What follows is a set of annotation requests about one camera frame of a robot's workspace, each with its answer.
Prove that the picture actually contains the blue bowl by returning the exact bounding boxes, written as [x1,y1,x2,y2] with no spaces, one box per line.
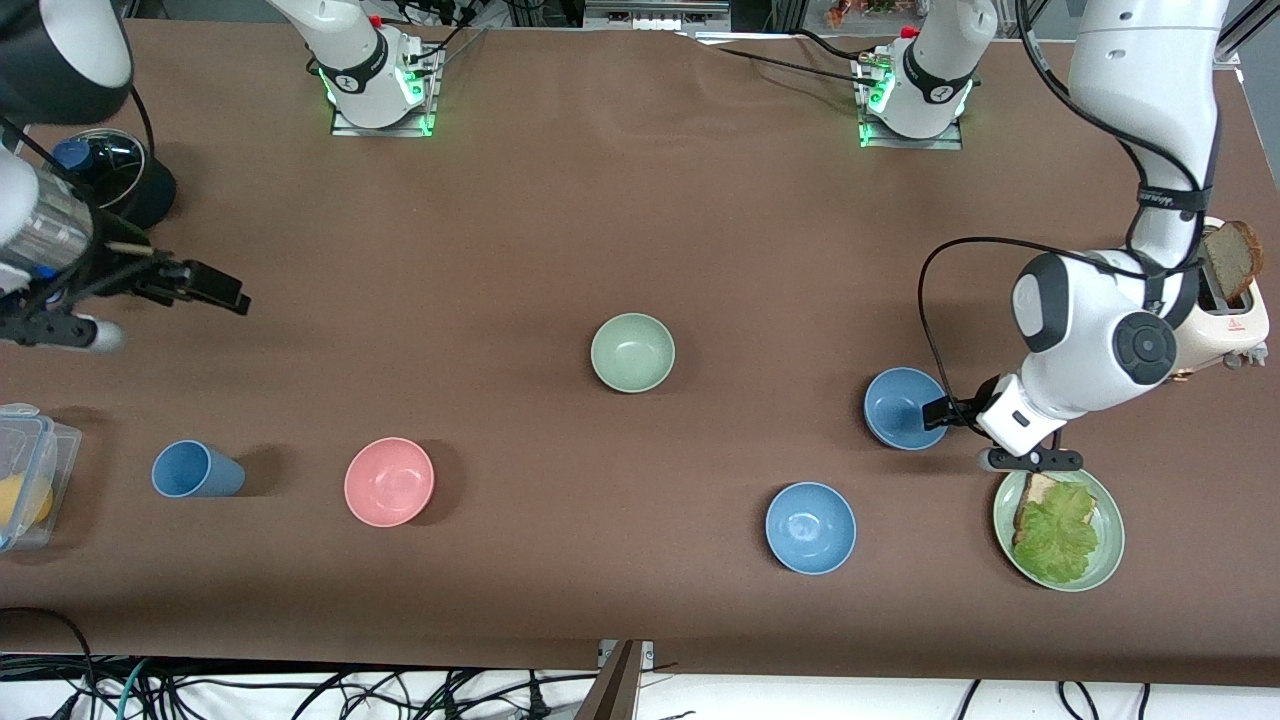
[765,482,858,576]
[864,367,952,452]

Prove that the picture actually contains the green bowl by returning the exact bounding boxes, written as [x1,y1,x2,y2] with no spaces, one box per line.
[590,313,677,395]

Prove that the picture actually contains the pink bowl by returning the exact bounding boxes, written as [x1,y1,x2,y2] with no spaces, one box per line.
[344,437,437,529]

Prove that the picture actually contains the bread slice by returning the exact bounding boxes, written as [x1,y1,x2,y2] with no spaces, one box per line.
[1012,473,1063,547]

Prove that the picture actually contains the black round pot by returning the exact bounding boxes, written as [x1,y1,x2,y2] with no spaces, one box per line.
[50,128,179,232]

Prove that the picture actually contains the glass lid blue knob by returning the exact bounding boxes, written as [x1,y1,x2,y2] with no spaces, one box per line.
[52,128,148,208]

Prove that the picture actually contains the green lettuce leaf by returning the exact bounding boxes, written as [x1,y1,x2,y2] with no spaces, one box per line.
[1011,482,1102,587]

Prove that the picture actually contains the green plate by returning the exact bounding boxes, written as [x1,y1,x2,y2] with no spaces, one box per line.
[992,468,1127,594]

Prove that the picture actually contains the clear plastic container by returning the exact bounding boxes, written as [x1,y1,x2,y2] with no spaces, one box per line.
[0,403,84,553]

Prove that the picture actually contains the blue ribbed cup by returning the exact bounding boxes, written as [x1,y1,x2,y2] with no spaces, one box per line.
[151,440,247,499]

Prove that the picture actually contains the yellow fruit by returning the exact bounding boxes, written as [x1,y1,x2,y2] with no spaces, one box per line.
[0,474,54,532]

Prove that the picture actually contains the cream toaster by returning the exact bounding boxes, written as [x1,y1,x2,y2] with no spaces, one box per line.
[1168,215,1272,379]

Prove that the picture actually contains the brown toast slice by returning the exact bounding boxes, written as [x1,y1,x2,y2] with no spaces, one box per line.
[1202,220,1265,307]

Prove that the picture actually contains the brown angled bar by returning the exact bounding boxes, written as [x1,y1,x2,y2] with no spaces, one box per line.
[574,641,643,720]

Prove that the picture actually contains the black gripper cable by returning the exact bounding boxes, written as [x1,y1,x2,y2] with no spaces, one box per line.
[917,236,1153,403]

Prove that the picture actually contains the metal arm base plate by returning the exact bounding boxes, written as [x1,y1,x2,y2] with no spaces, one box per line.
[857,52,967,152]
[329,38,442,139]

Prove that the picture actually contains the black velcro strap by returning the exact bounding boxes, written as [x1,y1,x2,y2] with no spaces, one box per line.
[1135,184,1217,213]

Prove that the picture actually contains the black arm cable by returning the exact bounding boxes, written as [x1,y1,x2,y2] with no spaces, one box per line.
[1014,0,1217,273]

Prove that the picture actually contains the black floor cable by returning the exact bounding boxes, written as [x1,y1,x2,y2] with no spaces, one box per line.
[0,606,98,720]

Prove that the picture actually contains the metal table bracket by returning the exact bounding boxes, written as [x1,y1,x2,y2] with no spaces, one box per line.
[597,639,657,670]

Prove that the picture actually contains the black table cable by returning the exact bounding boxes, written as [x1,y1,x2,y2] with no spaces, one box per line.
[678,28,883,93]

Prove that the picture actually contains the teal floor cable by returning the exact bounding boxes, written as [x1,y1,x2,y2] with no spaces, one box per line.
[114,658,153,720]

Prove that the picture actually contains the grey metal frame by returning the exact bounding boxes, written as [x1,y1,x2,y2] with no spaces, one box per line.
[584,0,733,32]

